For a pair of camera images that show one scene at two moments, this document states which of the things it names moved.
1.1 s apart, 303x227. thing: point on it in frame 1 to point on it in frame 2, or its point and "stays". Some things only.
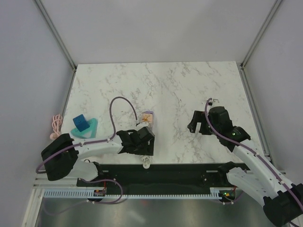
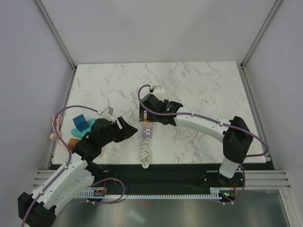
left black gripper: x=147 y=150 to x=126 y=132
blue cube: x=81 y=122 stays
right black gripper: x=198 y=117 to x=141 y=113
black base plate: x=157 y=176 stays
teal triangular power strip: x=88 y=133 stays
